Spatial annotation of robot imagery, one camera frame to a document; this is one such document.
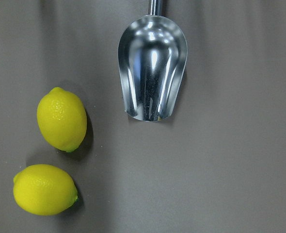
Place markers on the metal ice scoop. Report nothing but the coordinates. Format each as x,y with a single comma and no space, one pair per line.
152,55

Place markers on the whole yellow lemon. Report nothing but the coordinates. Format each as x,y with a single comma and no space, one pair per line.
44,190
62,119

